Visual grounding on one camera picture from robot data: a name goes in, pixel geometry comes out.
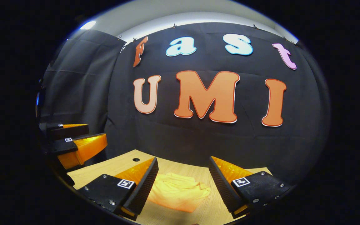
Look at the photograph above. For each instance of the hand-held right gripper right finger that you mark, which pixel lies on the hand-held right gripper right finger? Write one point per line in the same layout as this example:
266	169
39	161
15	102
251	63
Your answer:
222	187

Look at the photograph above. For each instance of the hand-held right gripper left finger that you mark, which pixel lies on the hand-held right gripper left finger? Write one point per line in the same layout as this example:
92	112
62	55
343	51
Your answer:
144	190

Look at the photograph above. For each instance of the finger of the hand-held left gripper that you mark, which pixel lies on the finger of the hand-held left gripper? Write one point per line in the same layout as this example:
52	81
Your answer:
86	148
70	130

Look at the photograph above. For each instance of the orange T-shirt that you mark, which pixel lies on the orange T-shirt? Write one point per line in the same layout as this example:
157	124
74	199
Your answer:
177	193

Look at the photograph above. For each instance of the black backdrop cloth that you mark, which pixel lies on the black backdrop cloth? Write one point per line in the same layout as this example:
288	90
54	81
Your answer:
198	140

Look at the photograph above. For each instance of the ceiling light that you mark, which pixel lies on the ceiling light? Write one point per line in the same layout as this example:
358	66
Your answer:
87	25

